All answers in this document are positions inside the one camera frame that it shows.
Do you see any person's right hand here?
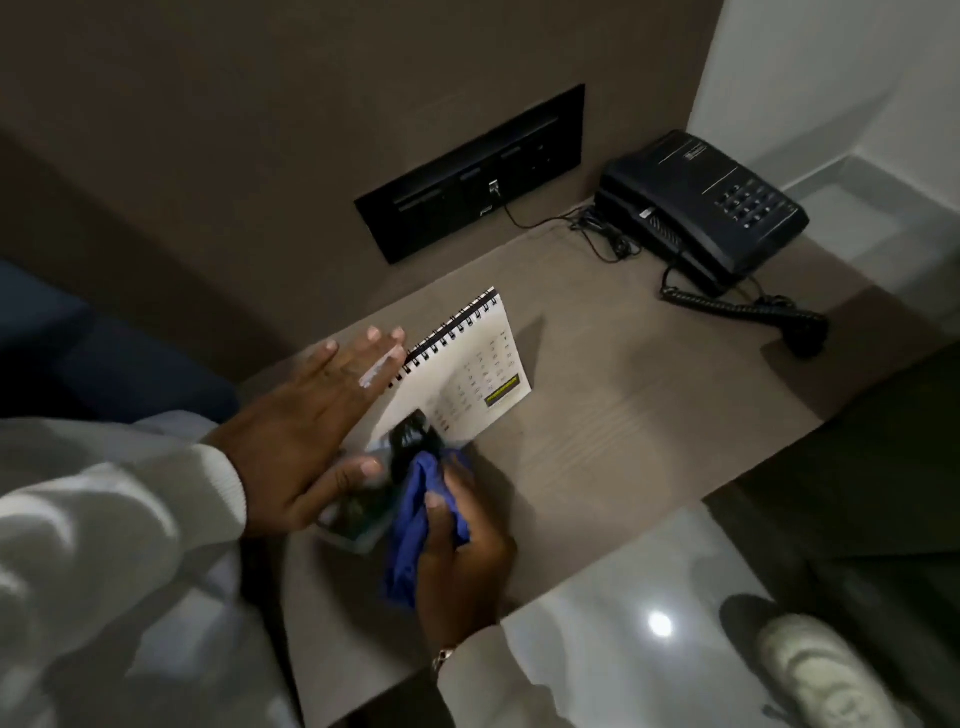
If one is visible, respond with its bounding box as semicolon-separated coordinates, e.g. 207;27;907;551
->
413;448;520;655

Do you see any person's left hand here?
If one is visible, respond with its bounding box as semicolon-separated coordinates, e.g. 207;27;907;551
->
200;325;410;541

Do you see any blue cleaning cloth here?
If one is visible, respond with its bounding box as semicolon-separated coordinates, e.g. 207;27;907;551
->
381;447;475;610

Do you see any white spiral desk calendar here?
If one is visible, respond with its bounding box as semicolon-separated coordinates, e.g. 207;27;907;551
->
314;285;535;557

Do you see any person's left forearm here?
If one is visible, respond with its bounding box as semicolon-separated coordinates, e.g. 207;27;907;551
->
0;442;250;699

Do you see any person's right forearm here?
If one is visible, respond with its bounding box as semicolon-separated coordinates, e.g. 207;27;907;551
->
436;625;588;728

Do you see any dark blue headboard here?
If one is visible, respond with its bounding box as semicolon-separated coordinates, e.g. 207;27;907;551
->
0;257;243;426

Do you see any white bedding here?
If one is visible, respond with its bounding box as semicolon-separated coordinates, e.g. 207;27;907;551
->
0;413;303;728

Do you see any white sneaker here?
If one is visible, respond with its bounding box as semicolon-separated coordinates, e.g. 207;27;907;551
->
755;612;910;728

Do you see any black wall socket panel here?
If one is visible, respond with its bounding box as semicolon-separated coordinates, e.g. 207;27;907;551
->
353;83;587;267

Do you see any thin black telephone cable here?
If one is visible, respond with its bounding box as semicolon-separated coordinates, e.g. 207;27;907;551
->
488;179;644;265

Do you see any black coiled handset cord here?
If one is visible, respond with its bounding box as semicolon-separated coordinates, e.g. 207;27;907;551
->
659;264;831;361

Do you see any black corded telephone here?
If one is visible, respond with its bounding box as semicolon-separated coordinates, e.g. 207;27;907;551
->
593;128;812;298

